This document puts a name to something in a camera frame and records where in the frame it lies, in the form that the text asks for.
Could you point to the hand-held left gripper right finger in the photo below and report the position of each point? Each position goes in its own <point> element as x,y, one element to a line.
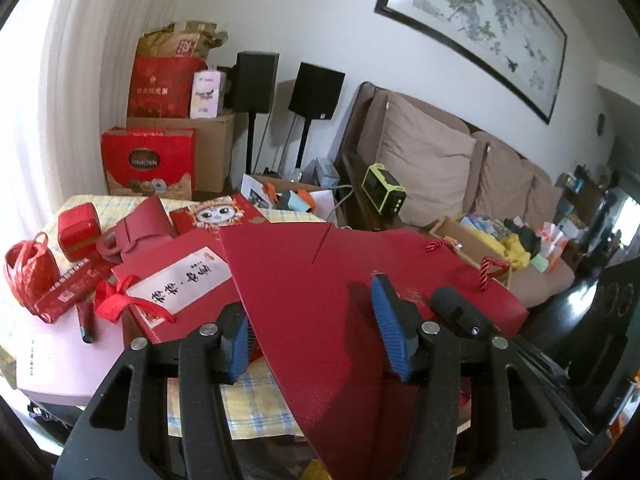
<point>395,330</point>

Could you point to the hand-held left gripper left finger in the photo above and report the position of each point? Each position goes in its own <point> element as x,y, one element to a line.
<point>240,340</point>

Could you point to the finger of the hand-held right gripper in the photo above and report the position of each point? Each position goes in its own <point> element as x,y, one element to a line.
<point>450,305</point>

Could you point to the red gift box white label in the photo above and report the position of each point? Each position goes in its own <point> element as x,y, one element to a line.
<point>210,300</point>

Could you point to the dark red paper bag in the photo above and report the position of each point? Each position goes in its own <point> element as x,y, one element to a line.
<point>325,285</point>

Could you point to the red leather handbag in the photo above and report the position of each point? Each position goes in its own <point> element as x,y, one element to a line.
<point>145,225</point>

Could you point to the long narrow red box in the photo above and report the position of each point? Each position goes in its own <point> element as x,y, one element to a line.
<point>70,290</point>

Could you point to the shallow cardboard tray box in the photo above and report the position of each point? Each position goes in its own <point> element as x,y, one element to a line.
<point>460,240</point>

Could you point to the yellow plaid tablecloth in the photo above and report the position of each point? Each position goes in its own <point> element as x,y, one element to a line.
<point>250,410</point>

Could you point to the yellow cloth bag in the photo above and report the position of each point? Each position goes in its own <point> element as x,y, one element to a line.
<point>515,252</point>

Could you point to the pile of colourful packets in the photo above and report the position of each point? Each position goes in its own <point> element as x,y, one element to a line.
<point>480,225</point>

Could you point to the light green packet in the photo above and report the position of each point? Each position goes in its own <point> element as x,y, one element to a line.
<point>539,264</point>

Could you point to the brown sofa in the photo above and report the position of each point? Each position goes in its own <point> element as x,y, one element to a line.
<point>550,280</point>

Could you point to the black bag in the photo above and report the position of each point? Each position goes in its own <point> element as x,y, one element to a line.
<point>530,240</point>

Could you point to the white orange paper bags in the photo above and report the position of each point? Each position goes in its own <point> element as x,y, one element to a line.
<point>555,240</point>

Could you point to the red cartoon print gift bag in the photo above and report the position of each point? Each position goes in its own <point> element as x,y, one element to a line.
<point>215,215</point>

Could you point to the green black portable speaker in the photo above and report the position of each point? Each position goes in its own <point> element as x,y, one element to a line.
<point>385,192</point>

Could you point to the cluttered open cardboard box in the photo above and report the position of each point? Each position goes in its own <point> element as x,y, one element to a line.
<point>320,205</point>

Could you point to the large beige sofa cushion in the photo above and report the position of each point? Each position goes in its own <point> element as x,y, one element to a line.
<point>420,160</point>

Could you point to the dark red tube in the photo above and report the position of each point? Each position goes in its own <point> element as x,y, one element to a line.
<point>86,322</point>

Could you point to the cluttered wooden shelf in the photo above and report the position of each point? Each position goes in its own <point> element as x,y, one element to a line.
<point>585,195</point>

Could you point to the large closed cardboard box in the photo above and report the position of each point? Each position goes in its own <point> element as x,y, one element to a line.
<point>215,150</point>

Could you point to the small red box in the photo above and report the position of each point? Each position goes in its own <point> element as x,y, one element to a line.
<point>77,232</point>

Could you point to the red cookie gift box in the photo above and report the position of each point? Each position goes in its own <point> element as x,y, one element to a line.
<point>145,160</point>

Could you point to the small white pink box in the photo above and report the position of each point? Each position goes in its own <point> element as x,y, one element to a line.
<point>206,95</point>

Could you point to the black speaker on stand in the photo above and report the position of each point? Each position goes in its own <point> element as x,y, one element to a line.
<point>255,82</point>
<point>317,90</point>

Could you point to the red box with gold bag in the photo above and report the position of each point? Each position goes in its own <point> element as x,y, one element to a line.
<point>160,90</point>

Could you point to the white sheer curtain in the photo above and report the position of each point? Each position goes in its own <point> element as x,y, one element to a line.
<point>65,110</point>

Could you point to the framed ink painting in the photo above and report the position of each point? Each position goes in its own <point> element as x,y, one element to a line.
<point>475,10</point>

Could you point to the crumpled brown paper bag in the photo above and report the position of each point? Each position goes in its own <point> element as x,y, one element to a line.
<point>170,42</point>

